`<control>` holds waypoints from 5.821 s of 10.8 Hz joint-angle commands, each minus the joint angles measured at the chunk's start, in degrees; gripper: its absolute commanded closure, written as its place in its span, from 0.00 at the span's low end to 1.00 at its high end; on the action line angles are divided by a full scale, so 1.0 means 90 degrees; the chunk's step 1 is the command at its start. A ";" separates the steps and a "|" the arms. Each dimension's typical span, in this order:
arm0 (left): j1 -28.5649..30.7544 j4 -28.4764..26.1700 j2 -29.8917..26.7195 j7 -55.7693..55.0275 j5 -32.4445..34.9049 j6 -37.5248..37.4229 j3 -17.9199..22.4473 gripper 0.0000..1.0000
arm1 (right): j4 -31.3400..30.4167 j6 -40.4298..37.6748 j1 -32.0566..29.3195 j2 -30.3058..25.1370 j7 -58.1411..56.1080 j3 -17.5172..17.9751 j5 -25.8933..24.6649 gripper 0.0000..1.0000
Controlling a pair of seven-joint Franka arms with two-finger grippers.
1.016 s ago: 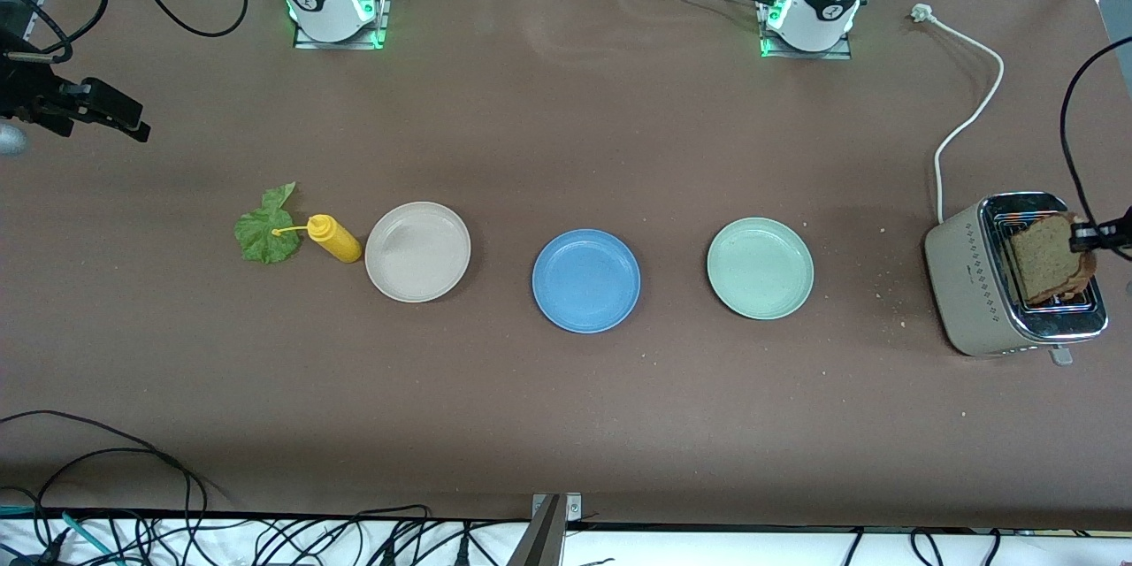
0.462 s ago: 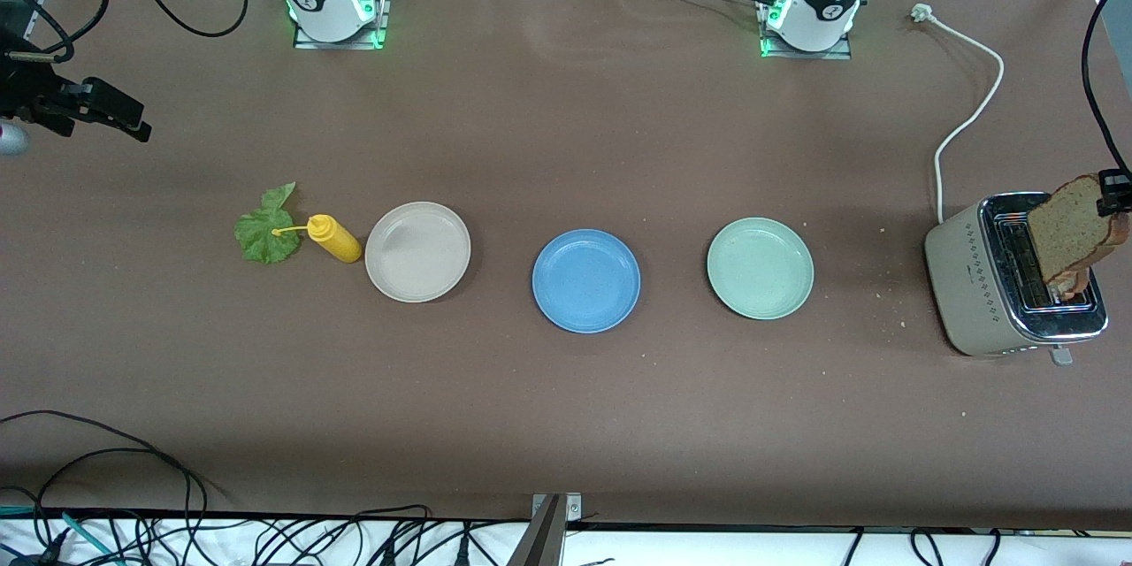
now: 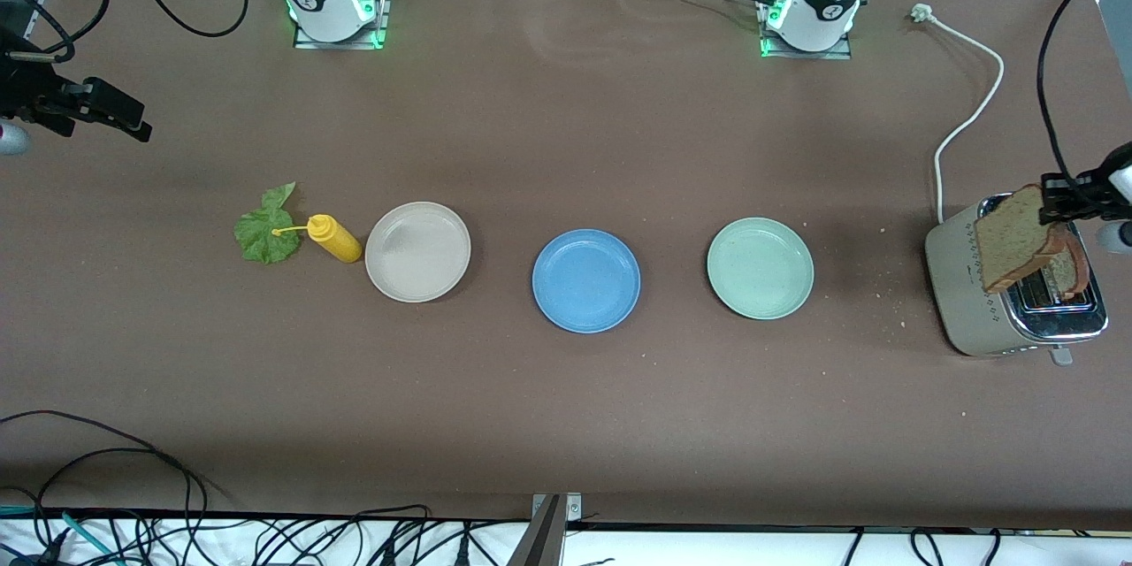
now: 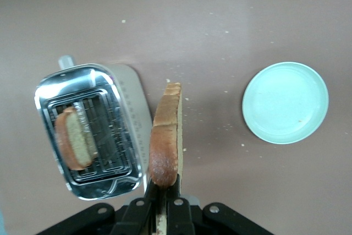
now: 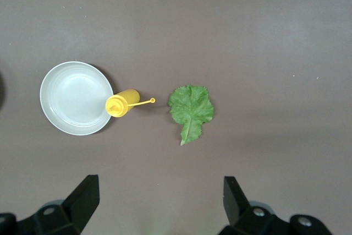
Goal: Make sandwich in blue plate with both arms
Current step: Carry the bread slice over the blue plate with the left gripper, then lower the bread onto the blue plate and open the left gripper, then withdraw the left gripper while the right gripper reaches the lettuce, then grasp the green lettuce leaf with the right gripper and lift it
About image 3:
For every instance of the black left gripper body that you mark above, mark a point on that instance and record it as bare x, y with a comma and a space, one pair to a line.
1084, 195

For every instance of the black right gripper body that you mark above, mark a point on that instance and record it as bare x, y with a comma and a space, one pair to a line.
26, 91

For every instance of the brown bread slice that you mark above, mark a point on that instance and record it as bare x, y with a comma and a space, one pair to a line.
1081, 270
1013, 243

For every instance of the green lettuce leaf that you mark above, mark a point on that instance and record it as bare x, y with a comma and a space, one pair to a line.
265, 239

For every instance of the yellow mustard squeeze bottle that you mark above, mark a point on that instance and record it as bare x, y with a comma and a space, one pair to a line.
336, 240

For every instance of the pale green round plate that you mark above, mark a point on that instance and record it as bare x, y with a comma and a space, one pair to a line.
761, 269

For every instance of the beige round plate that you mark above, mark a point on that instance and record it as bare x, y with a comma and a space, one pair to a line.
417, 252

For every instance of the blue round plate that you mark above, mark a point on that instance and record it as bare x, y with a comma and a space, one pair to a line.
585, 281

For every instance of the beige and chrome toaster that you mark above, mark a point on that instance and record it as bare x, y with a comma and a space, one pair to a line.
959, 301

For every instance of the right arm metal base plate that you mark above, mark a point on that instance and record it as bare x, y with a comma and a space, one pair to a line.
382, 9

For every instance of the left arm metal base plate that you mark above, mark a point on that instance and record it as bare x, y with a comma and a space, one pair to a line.
805, 54

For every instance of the silver corner bracket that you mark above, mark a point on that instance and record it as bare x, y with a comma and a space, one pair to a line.
573, 506

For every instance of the grey aluminium extrusion post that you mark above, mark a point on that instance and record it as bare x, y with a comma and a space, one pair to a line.
535, 544

